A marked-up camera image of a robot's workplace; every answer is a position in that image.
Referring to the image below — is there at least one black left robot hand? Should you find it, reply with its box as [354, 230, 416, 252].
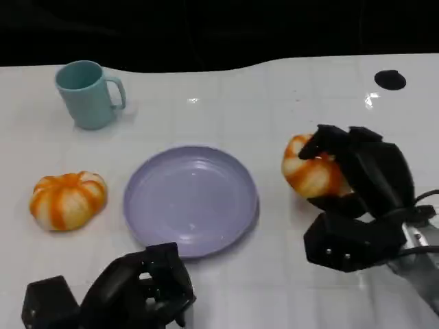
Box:
[78, 242, 196, 329]

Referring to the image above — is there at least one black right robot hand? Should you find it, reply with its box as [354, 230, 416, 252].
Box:
[298, 124, 416, 220]

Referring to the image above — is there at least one orange white toy bread roll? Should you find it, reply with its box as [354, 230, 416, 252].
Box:
[29, 171, 108, 232]
[281, 133, 355, 199]

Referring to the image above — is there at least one lilac plate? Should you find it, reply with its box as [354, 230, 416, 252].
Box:
[123, 145, 260, 258]

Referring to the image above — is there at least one pale green mug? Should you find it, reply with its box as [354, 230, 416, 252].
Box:
[55, 60, 127, 131]

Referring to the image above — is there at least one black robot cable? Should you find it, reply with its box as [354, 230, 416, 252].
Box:
[380, 190, 439, 256]

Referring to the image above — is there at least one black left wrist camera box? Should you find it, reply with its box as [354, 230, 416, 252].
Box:
[21, 275, 82, 329]

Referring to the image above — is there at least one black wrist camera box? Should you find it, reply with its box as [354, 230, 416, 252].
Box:
[21, 275, 82, 329]
[303, 210, 406, 273]

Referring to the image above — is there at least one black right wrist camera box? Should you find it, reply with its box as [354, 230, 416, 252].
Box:
[303, 210, 406, 273]

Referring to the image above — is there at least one black table cable grommet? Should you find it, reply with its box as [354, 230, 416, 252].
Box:
[374, 69, 407, 91]

